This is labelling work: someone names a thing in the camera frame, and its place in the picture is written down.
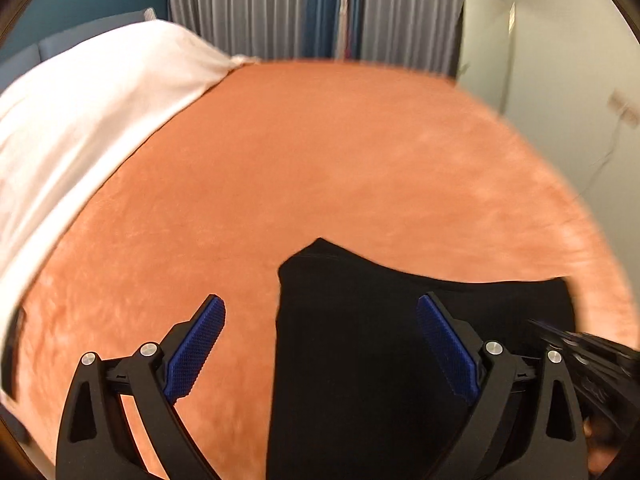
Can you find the white blanket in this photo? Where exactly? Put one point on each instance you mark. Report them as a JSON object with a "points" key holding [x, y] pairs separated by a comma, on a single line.
{"points": [[90, 110]]}

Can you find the person's right hand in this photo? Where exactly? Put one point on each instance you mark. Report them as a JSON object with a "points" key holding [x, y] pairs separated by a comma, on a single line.
{"points": [[600, 452]]}

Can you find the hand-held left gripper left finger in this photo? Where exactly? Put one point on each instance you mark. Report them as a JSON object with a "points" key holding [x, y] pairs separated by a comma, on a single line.
{"points": [[195, 350]]}

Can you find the orange plush blanket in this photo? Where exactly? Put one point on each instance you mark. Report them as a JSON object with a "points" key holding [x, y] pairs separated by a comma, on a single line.
{"points": [[325, 170]]}

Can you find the dark smartphone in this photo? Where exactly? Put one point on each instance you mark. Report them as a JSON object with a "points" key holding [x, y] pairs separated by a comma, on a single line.
{"points": [[12, 345]]}

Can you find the black pants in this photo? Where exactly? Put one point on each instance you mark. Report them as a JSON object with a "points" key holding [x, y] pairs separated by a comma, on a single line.
{"points": [[360, 360]]}

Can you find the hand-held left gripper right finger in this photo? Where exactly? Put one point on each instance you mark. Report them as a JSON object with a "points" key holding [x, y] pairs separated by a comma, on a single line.
{"points": [[447, 350]]}

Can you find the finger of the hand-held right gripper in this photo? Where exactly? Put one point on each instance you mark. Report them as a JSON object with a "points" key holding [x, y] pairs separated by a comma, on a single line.
{"points": [[560, 332]]}

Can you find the grey curtain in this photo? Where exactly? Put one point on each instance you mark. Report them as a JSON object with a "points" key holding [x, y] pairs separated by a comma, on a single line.
{"points": [[410, 10], [240, 5]]}

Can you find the blue curtain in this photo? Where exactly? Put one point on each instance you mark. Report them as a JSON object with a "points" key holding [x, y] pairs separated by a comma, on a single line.
{"points": [[330, 5]]}

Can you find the grey ribbed pad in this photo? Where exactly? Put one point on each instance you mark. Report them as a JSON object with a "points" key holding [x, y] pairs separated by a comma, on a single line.
{"points": [[149, 13]]}

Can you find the standing mirror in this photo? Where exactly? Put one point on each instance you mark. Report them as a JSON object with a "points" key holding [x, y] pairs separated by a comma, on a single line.
{"points": [[485, 35]]}

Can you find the gold wall socket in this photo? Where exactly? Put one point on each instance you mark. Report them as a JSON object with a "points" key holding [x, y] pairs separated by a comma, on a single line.
{"points": [[622, 106]]}

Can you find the blue padded headboard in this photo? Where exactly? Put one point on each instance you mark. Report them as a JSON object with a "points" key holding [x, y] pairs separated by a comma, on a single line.
{"points": [[45, 55]]}

